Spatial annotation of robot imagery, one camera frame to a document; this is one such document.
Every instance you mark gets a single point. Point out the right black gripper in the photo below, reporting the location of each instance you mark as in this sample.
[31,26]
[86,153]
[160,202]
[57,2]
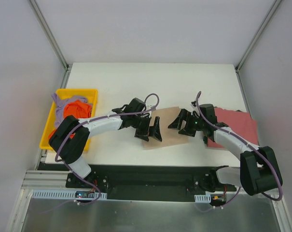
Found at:
[187,123]

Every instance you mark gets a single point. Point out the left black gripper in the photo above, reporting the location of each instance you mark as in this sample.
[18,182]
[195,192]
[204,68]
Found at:
[144,126]

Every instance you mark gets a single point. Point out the beige t shirt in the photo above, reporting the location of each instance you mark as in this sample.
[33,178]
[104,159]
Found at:
[169,137]

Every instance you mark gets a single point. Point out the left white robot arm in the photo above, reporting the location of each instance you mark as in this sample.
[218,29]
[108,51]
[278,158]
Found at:
[71,136]

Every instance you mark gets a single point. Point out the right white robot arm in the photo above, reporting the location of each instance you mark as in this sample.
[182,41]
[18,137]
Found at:
[258,172]

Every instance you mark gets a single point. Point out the dark green folded shirt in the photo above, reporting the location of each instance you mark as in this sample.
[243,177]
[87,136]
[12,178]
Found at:
[205,140]

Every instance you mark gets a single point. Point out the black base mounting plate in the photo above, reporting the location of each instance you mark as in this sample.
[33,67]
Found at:
[151,193]

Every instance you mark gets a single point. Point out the folded red t shirt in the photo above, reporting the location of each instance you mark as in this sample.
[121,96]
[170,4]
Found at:
[240,122]

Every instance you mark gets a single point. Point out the yellow plastic bin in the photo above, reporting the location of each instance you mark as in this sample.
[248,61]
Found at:
[90,94]

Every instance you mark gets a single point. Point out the orange t shirt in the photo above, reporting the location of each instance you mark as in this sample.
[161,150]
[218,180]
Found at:
[76,109]

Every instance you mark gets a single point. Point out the lilac t shirt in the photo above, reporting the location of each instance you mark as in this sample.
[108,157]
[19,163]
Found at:
[60,105]

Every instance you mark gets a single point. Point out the right white cable duct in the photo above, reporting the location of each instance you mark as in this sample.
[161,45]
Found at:
[202,198]

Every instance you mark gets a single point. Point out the white cable duct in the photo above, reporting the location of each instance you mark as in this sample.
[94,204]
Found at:
[68,195]
[202,198]

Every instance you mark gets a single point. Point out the left aluminium frame post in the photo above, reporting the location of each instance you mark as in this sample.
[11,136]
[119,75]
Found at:
[48,33]

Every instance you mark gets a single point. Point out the aluminium frame post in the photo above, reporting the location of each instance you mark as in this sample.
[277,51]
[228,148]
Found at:
[258,34]
[48,33]

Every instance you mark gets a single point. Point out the front aluminium rail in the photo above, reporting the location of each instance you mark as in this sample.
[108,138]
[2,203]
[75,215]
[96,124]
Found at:
[44,180]

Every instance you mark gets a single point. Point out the left white cable duct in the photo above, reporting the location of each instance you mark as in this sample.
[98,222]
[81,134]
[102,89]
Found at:
[68,195]

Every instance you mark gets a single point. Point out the right aluminium frame post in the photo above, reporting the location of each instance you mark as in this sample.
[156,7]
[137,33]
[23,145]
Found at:
[258,34]

